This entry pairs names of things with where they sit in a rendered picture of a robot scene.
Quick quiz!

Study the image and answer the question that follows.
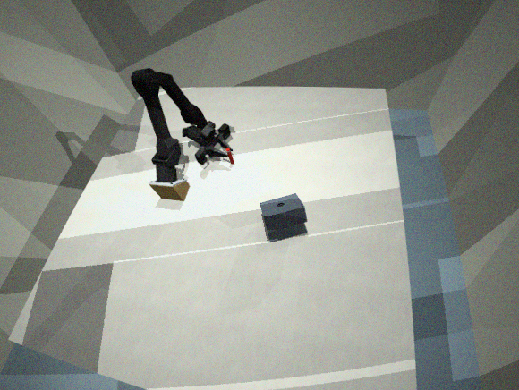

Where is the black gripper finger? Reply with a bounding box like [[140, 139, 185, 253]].
[[207, 144, 228, 158], [218, 133, 233, 151]]

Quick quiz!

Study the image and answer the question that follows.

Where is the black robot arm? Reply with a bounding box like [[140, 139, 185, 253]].
[[131, 68, 217, 182]]

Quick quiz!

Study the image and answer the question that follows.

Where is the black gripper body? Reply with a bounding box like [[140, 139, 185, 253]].
[[195, 123, 231, 165]]

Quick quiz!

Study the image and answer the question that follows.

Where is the blue-grey square panel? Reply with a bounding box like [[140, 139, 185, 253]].
[[260, 193, 308, 242]]

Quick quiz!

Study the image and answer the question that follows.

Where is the dark red cylinder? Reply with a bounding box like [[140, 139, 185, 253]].
[[226, 148, 234, 164]]

